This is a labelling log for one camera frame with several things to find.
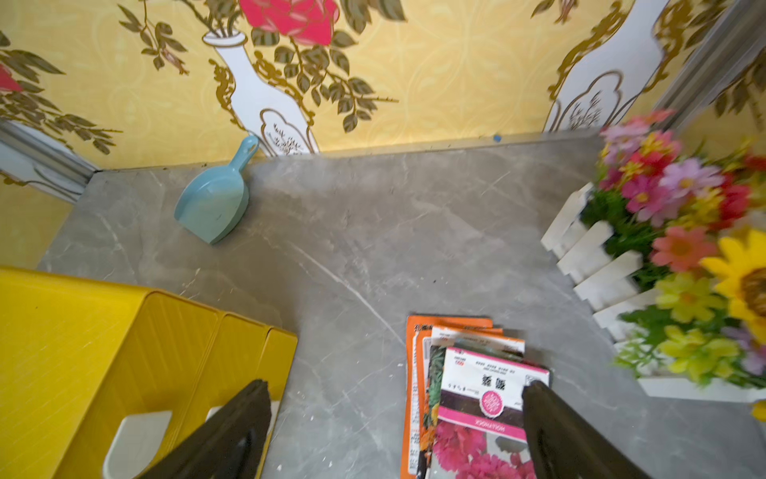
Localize blue plastic dustpan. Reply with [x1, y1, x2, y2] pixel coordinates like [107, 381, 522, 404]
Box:
[174, 136, 259, 245]

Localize flowers in white fence pot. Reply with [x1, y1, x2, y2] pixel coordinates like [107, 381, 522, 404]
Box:
[542, 110, 765, 420]

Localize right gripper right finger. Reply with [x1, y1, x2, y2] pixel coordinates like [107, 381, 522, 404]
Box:
[522, 380, 650, 479]

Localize yellow drawer cabinet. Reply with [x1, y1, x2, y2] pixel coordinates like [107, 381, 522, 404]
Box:
[0, 265, 223, 479]

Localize yellow drawer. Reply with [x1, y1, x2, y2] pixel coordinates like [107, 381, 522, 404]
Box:
[177, 315, 269, 445]
[257, 327, 298, 478]

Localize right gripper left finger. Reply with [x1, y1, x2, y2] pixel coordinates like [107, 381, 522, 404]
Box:
[142, 379, 271, 479]

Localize yellow bottom drawer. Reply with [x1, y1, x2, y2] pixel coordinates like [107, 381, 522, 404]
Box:
[257, 327, 298, 478]

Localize orange seed bag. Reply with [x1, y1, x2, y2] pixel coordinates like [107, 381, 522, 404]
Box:
[415, 325, 525, 478]
[400, 315, 493, 478]

